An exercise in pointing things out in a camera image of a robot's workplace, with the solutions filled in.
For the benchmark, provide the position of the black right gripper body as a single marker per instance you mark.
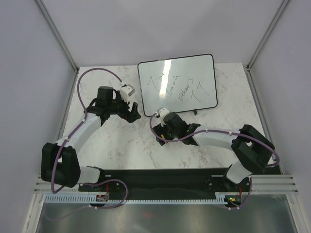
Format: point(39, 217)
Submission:
point(168, 134)

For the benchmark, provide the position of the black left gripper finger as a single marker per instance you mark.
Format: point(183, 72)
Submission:
point(134, 110)
point(132, 118)

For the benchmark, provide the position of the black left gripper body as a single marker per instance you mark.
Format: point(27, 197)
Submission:
point(128, 111)

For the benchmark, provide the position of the black-framed small whiteboard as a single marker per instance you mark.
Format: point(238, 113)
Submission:
point(180, 84)

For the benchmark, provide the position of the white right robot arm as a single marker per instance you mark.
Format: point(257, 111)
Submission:
point(254, 151)

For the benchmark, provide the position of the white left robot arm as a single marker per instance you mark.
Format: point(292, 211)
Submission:
point(59, 163)

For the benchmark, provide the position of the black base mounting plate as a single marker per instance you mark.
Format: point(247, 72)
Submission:
point(166, 183)

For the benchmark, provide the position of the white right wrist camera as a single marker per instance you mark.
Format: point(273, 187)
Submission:
point(161, 113)

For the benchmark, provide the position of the aluminium left corner post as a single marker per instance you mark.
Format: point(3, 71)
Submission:
point(52, 26)

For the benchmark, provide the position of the aluminium corner post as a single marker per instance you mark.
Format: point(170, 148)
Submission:
point(52, 26)
point(268, 32)

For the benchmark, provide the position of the white slotted cable duct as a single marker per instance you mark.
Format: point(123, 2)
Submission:
point(216, 199)

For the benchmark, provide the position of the aluminium frame rail front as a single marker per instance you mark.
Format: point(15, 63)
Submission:
point(261, 185)

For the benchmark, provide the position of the aluminium right corner post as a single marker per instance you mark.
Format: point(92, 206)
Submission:
point(268, 32)

